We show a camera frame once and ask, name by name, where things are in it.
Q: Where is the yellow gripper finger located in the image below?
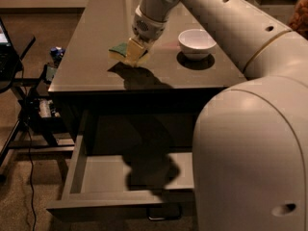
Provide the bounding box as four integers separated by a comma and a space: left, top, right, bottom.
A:
124, 38, 148, 66

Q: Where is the open grey top drawer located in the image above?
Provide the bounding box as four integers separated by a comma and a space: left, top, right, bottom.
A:
47, 110, 195, 222

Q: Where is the black laptop stand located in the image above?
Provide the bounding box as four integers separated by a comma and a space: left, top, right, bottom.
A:
0, 34, 74, 166

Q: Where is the black cable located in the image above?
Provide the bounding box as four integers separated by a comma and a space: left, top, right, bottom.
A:
18, 58, 38, 231

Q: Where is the green and yellow sponge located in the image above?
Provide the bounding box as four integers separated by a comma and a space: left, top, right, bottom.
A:
108, 41, 151, 68

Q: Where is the blue device on stand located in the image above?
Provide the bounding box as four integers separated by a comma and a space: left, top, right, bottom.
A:
44, 47, 65, 84

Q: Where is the black laptop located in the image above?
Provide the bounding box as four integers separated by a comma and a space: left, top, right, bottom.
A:
0, 18, 20, 81

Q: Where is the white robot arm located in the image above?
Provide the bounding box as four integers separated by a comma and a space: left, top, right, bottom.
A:
128, 0, 308, 231

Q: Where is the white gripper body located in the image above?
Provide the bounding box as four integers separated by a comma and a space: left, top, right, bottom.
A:
132, 6, 167, 42

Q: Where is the white bowl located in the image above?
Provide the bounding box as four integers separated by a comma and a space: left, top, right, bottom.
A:
178, 29, 217, 61

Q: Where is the metal drawer handle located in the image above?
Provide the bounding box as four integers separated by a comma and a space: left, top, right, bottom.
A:
146, 204, 183, 221

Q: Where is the grey drawer cabinet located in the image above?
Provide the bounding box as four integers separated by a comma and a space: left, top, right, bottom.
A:
50, 0, 246, 142

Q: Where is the jar of snacks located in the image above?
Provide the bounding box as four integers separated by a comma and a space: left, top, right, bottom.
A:
288, 0, 308, 39

